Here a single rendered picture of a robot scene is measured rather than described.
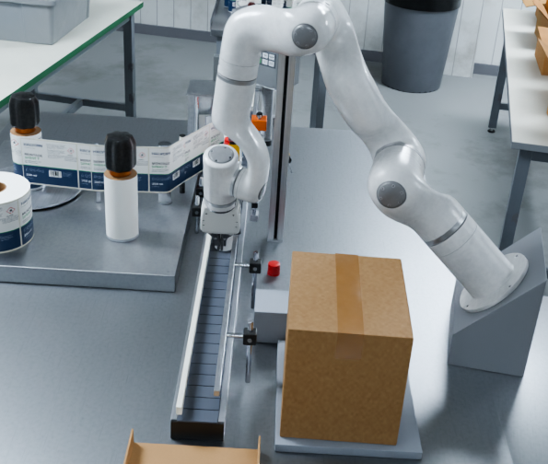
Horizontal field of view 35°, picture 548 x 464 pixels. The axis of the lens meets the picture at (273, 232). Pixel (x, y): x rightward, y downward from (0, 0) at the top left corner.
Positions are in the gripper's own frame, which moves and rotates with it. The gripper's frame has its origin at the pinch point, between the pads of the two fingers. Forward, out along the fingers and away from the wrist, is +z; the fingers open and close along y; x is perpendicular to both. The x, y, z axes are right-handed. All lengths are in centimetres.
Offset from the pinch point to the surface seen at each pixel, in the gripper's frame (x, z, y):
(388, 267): 30, -30, -38
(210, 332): 32.4, -5.0, -0.2
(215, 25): -211, 83, 19
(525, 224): -159, 158, -146
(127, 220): -7.6, 2.5, 25.7
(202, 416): 60, -15, -1
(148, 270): 7.9, 3.9, 18.0
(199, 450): 66, -12, -1
